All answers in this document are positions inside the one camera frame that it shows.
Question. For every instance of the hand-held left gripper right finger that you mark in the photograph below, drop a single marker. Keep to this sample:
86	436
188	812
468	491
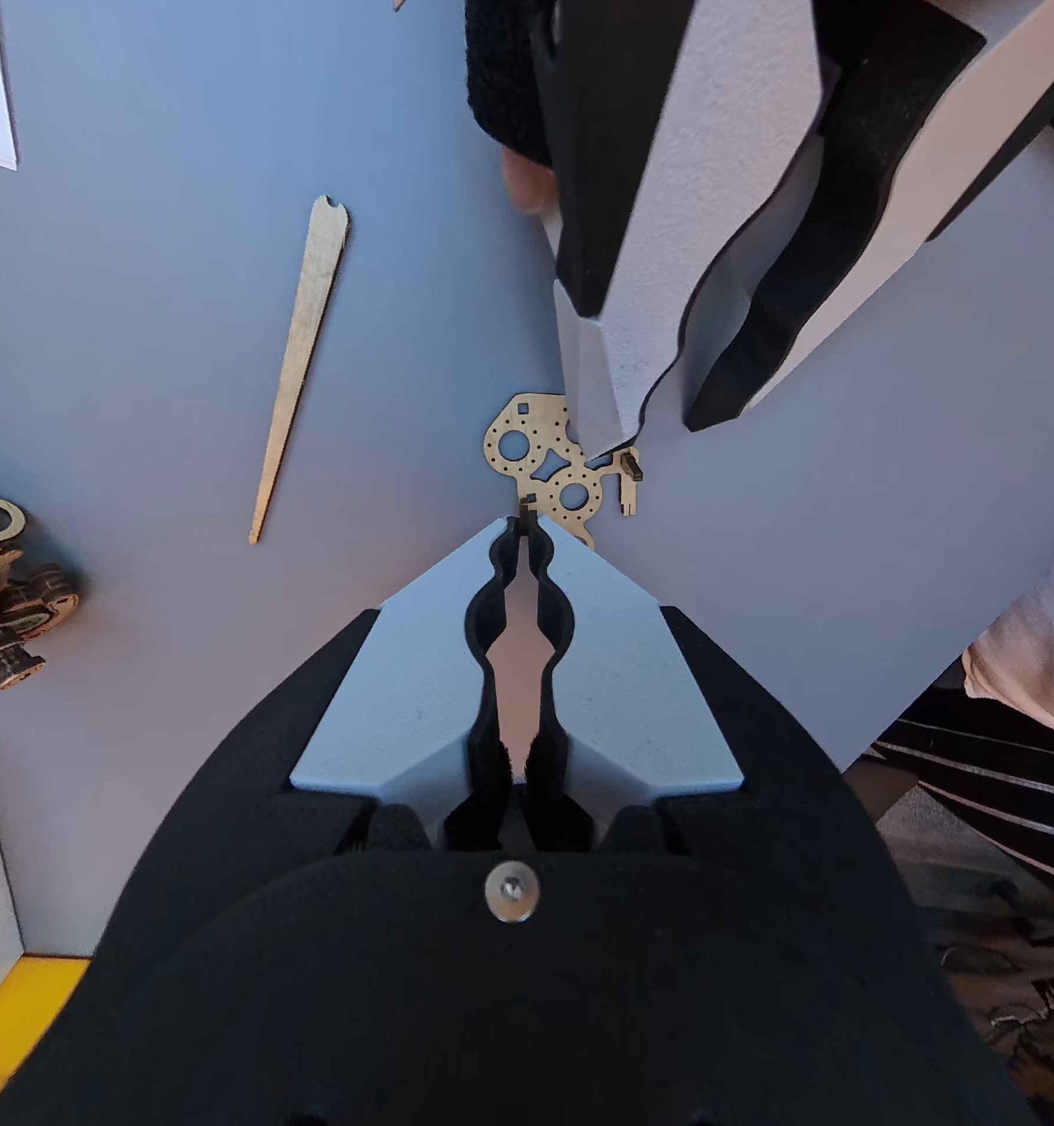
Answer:
641	695

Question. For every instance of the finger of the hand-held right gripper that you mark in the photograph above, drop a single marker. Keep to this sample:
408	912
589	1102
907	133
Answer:
975	132
712	158

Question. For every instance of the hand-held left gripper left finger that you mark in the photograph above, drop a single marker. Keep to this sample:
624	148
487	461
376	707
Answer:
395	695

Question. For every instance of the small wooden peg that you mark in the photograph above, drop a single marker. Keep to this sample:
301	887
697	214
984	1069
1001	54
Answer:
528	510
626	479

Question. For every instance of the perforated wooden plate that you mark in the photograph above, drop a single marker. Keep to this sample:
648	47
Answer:
546	420

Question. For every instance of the grey desk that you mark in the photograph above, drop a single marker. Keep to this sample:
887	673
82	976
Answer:
140	352

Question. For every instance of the person's right hand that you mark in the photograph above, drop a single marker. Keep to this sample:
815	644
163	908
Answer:
527	180

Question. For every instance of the person's dark striped trousers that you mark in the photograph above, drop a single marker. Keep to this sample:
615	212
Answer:
975	792

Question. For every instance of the tapered wooden stick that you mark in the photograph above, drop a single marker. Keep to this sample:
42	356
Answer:
303	352

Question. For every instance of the half-built wooden model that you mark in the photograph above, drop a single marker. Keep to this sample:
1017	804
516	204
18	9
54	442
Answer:
17	607

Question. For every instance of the yellow plastic bin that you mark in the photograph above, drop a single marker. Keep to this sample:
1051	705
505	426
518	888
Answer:
17	1038

